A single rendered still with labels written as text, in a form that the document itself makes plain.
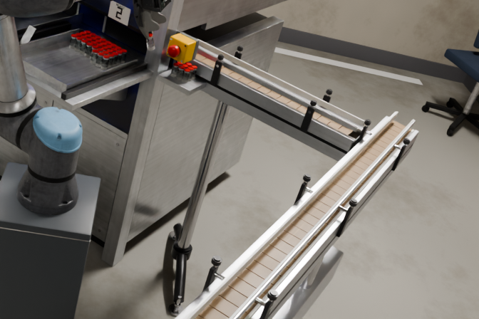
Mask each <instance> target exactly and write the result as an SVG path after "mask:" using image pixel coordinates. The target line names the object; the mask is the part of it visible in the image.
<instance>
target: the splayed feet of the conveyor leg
mask: <svg viewBox="0 0 479 319"><path fill-rule="evenodd" d="M181 228H182V225H181V224H180V223H177V224H175V225H174V227H173V230H174V231H171V232H170V233H169V237H170V238H171V239H172V240H173V241H175V242H174V244H173V245H172V250H171V256H172V257H173V258H174V259H175V260H176V272H175V288H174V296H173V301H174V302H175V303H173V304H171V305H169V308H168V311H169V312H170V314H172V315H174V316H178V315H179V314H180V313H181V312H183V311H184V308H183V307H182V306H181V305H180V304H181V303H183V302H184V299H185V281H186V270H187V260H189V259H190V255H191V253H192V246H191V244H190V247H189V249H187V250H182V249H179V248H178V247H177V242H178V239H179V236H180V232H181Z"/></svg>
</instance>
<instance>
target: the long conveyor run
mask: <svg viewBox="0 0 479 319"><path fill-rule="evenodd" d="M397 114H398V112H395V113H394V114H392V116H391V117H388V116H386V117H385V118H384V119H383V120H382V121H381V122H380V123H379V124H378V125H377V126H375V128H374V129H373V130H371V131H370V132H369V131H368V130H367V129H368V125H370V124H371V121H370V120H369V119H366V120H365V121H364V124H365V126H364V127H363V130H362V131H361V134H360V136H359V139H358V141H357V143H356V146H355V147H353V148H352V149H351V150H350V151H349V152H348V153H347V154H346V155H345V156H344V157H343V158H342V159H341V160H340V161H339V162H338V163H336V164H335V165H334V166H333V167H332V168H331V169H330V170H329V171H328V172H327V173H326V174H325V175H324V176H323V177H322V178H321V179H320V180H319V181H318V182H317V183H316V184H315V185H314V186H313V187H312V188H311V189H309V188H307V185H308V182H310V180H311V175H310V174H305V175H304V176H303V180H304V182H303V183H302V185H301V187H300V190H299V193H298V195H297V198H296V200H295V203H294V205H293V206H292V207H291V208H290V209H289V210H288V211H287V212H286V213H284V214H283V215H282V216H281V217H280V218H279V219H278V220H277V221H276V222H275V223H274V224H273V225H272V226H271V227H270V228H269V229H267V230H266V231H265V232H264V233H263V234H262V235H261V236H260V237H259V238H258V239H257V240H256V241H255V242H254V243H253V244H252V245H251V246H250V247H249V248H248V249H247V250H246V251H245V252H244V253H243V254H242V255H241V256H240V257H239V258H238V259H237V260H236V261H235V262H234V263H232V264H231V265H230V266H229V267H228V268H227V269H226V270H225V271H224V272H223V273H222V274H219V273H218V272H217V270H218V268H219V266H220V265H221V263H222V258H221V257H220V256H213V257H212V260H211V263H212V264H213V266H212V267H211V268H210V270H209V273H208V275H207V279H206V282H205V286H204V288H203V291H202V293H201V294H200V295H199V296H198V297H196V299H194V301H193V302H191V304H189V306H188V307H186V309H184V311H183V312H181V313H180V314H179V315H178V316H177V317H176V318H175V319H272V318H273V317H274V316H275V315H276V314H277V313H278V311H279V310H280V309H281V307H282V306H283V305H284V304H285V303H286V302H287V301H288V299H289V298H290V297H291V295H292V294H293V293H294V292H295V290H296V289H298V287H299V286H300V285H301V284H302V282H303V281H304V279H305V278H306V277H307V276H308V275H309V274H310V273H311V271H312V270H313V269H314V267H315V266H316V265H317V264H318V262H320V260H321V259H322V258H323V257H324V256H325V254H326V253H327V252H328V250H329V249H330V248H331V247H332V246H333V245H334V244H335V242H336V241H337V240H338V238H339V237H340V236H341V235H342V234H343V233H344V232H345V230H346V229H347V228H348V226H349V225H350V224H351V223H352V221H353V220H354V219H355V218H356V217H357V216H358V215H359V213H360V212H361V210H362V209H363V208H364V207H365V206H366V205H367V204H368V202H369V201H370V200H371V198H372V197H373V196H374V195H375V193H377V191H378V190H379V189H380V188H381V187H382V185H383V184H384V183H385V181H386V180H387V179H388V178H389V177H390V176H391V175H392V173H393V172H394V171H395V170H396V168H397V167H398V166H399V165H400V163H402V161H403V160H404V159H405V158H406V156H407V155H408V154H409V152H410V151H411V148H412V146H413V143H414V142H415V140H416V137H417V135H418V133H419V131H417V130H412V129H411V127H412V126H413V125H414V123H415V120H414V119H412V121H411V122H410V123H409V124H408V125H407V126H404V125H402V124H400V123H398V122H396V121H394V119H395V118H396V116H397ZM365 134H367V135H366V136H365V137H364V135H365ZM305 191H306V192H307V193H306V194H305V195H304V192H305ZM215 277H217V279H215Z"/></svg>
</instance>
